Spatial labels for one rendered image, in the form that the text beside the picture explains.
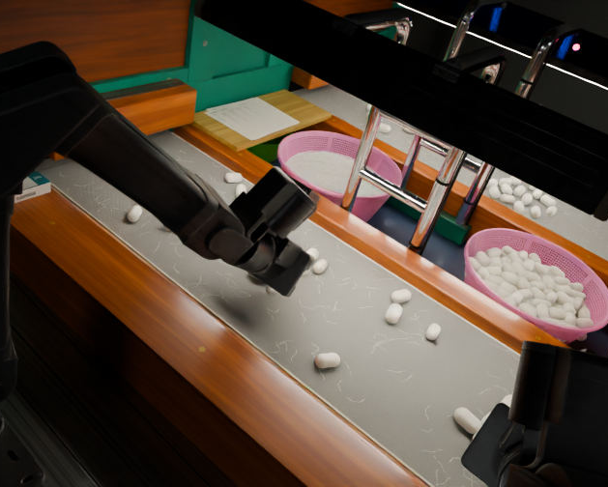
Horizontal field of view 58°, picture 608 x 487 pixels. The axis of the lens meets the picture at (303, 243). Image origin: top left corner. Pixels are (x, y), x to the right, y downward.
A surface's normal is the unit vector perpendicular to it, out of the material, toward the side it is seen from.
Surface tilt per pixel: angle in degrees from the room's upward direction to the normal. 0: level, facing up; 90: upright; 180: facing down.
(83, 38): 90
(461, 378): 0
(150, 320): 0
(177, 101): 90
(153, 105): 90
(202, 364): 0
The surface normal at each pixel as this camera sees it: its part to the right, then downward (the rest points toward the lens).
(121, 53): 0.77, 0.51
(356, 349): 0.22, -0.78
